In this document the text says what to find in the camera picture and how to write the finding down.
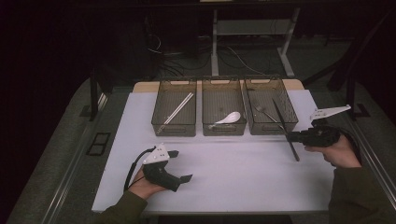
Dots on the white table mat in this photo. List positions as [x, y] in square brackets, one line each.
[218, 186]

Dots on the person's left hand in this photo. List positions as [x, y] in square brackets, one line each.
[140, 186]

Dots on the white chopstick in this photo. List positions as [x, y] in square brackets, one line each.
[179, 107]

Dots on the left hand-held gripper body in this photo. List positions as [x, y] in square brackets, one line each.
[157, 174]

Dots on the metal fork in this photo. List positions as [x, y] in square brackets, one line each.
[264, 112]

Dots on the white metal desk frame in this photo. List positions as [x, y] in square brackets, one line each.
[252, 27]

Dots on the smoky transparent plastic bin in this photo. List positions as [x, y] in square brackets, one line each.
[222, 99]
[176, 118]
[264, 96]

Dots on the black metal stand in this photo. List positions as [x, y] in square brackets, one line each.
[350, 90]

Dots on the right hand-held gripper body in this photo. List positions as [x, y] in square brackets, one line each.
[320, 137]

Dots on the person's right hand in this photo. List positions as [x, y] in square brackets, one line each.
[341, 154]

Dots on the white ceramic spoon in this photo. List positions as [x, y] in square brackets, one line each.
[230, 117]

